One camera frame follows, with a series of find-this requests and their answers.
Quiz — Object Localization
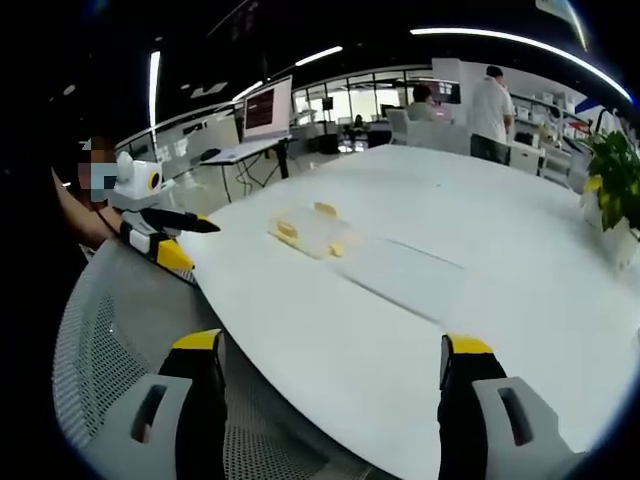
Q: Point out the white office chair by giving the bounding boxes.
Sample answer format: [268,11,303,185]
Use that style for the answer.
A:
[386,108,472,155]

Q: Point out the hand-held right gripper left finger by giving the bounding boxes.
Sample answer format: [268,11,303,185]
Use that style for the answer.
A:
[82,328,229,480]

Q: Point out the short ceiling light strip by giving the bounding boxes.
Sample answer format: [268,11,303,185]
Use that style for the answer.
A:
[294,45,345,68]
[148,49,162,132]

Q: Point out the white side desk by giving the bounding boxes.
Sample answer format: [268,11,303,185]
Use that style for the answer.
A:
[198,135,294,204]

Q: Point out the large display screen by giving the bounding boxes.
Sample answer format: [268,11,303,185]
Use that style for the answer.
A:
[241,74,294,144]

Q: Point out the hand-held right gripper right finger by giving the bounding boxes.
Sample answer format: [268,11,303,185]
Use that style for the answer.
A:
[436,333,587,480]

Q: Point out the white storage shelves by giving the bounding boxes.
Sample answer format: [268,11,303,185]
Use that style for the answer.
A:
[509,89,594,187]

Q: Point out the long curved ceiling light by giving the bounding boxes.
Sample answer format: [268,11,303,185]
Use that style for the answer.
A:
[409,26,634,102]

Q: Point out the grey mesh office chair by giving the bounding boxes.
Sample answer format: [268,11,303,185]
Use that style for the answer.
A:
[51,238,384,480]

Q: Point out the white planter box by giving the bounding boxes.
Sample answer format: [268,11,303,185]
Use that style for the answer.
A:
[581,190,640,271]

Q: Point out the green potted plant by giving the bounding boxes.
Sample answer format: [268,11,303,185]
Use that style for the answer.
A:
[578,128,640,232]

